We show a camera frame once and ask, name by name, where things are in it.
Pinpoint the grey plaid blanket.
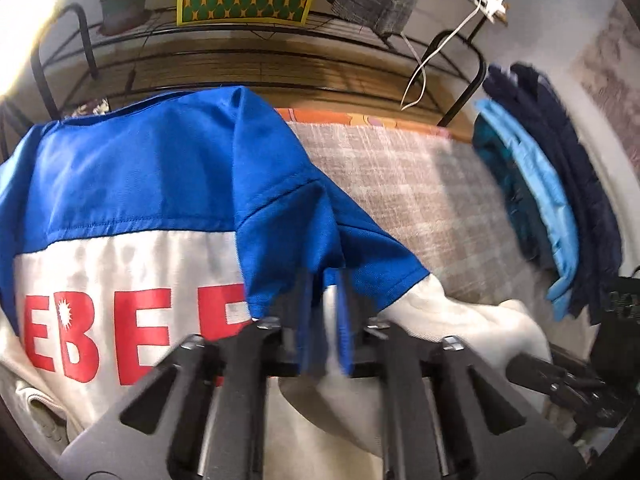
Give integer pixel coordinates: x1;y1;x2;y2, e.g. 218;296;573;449
287;120;596;411

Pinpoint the folded teal garment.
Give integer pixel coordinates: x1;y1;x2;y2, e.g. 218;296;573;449
472;120;551;266

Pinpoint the black metal clothes rack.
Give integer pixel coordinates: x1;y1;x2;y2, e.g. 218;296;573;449
0;0;531;161

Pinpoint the folded light blue jacket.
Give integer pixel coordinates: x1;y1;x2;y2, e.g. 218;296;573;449
472;99;581;318

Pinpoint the stack of folded blue clothes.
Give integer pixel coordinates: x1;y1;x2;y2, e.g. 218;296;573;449
482;62;623;326

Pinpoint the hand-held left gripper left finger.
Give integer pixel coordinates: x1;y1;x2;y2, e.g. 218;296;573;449
57;267;328;480

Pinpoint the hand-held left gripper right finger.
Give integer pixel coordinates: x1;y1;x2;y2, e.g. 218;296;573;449
334;267;588;480

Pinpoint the orange bed sheet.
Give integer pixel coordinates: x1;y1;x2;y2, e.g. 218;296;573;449
274;106;453;140

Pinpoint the white clip lamp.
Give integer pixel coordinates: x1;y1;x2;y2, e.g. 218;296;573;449
400;0;586;111

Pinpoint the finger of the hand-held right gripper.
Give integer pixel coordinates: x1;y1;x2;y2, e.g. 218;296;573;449
505;352;608;413

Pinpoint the landscape wall poster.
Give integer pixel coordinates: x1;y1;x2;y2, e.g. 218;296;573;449
570;5;640;126

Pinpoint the white and blue jacket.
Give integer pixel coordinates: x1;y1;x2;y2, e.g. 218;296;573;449
0;86;553;480

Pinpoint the potted plant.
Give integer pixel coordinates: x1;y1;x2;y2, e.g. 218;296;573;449
97;0;151;36

